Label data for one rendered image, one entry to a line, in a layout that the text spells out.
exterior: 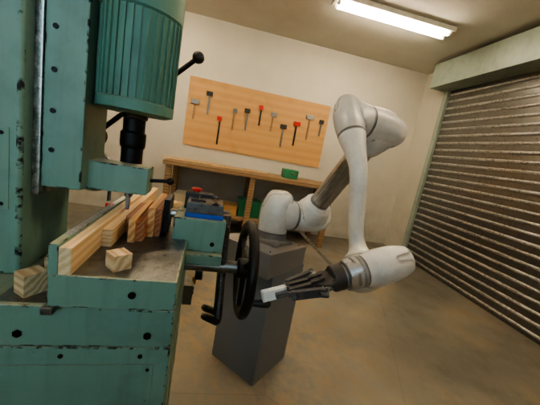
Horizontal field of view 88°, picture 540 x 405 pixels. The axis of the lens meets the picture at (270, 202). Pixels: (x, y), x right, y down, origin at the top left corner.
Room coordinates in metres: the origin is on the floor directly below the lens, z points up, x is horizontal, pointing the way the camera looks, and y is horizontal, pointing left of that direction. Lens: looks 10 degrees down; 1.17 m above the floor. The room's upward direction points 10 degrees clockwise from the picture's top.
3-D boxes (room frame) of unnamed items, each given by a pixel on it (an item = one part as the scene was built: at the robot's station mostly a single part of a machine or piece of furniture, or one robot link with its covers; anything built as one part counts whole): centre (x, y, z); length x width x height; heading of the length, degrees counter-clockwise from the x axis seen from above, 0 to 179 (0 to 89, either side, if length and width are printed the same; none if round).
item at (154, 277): (0.75, 0.27, 0.87); 0.61 x 0.30 x 0.06; 14
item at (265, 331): (1.42, -0.04, 0.30); 0.30 x 0.30 x 0.60; 56
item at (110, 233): (0.84, 0.40, 0.92); 0.55 x 0.02 x 0.04; 14
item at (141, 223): (0.75, 0.32, 0.92); 0.25 x 0.02 x 0.05; 14
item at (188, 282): (1.00, 0.29, 0.58); 0.12 x 0.08 x 0.08; 104
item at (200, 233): (0.77, 0.19, 0.91); 0.15 x 0.14 x 0.09; 14
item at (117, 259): (0.49, 0.26, 0.92); 0.03 x 0.03 x 0.03; 56
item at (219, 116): (4.07, 0.36, 1.50); 2.00 x 0.04 x 0.90; 101
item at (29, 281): (0.52, 0.45, 0.82); 0.04 x 0.04 x 0.05; 67
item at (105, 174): (0.71, 0.39, 1.03); 0.14 x 0.07 x 0.09; 104
